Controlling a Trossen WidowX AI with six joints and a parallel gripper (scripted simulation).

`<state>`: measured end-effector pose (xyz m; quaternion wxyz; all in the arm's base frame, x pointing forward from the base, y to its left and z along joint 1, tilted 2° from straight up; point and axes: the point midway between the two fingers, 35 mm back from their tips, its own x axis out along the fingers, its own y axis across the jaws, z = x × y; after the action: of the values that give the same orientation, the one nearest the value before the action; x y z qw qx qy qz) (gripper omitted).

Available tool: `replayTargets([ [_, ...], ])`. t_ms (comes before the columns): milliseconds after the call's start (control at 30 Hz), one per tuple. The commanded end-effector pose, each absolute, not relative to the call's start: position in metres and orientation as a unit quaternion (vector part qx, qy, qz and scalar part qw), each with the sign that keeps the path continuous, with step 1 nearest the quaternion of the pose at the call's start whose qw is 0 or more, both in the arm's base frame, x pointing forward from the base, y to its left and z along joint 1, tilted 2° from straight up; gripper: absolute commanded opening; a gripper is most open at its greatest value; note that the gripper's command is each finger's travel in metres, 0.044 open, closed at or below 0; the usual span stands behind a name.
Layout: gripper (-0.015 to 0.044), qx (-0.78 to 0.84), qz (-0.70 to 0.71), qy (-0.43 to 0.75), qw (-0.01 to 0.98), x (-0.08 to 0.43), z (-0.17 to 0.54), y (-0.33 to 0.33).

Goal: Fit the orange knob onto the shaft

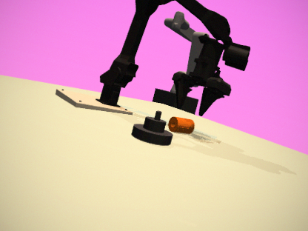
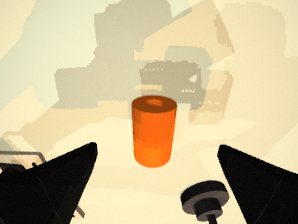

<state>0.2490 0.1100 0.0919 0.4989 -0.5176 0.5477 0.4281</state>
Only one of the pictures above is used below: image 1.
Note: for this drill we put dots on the orange knob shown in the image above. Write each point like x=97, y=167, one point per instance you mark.
x=181, y=125

